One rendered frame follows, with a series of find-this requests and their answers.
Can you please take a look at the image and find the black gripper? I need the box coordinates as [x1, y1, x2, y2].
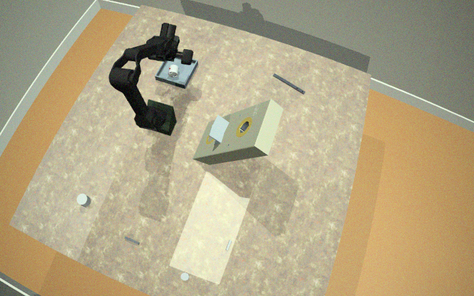
[148, 46, 194, 65]

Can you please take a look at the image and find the pale cream service panel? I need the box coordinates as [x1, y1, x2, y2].
[193, 99, 283, 165]

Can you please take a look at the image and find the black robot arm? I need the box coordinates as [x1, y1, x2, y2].
[109, 23, 180, 132]

